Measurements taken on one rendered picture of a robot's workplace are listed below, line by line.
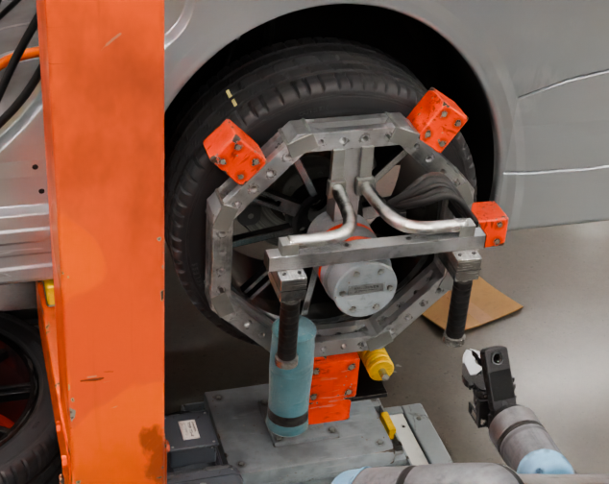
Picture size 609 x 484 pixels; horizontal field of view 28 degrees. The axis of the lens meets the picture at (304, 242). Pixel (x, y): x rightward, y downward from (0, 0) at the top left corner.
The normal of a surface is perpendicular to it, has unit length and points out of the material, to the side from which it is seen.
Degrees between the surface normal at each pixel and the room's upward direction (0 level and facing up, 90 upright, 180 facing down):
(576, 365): 0
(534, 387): 0
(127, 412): 90
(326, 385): 90
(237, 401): 0
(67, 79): 90
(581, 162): 90
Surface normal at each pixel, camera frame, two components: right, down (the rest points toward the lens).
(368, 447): 0.06, -0.84
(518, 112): 0.28, 0.54
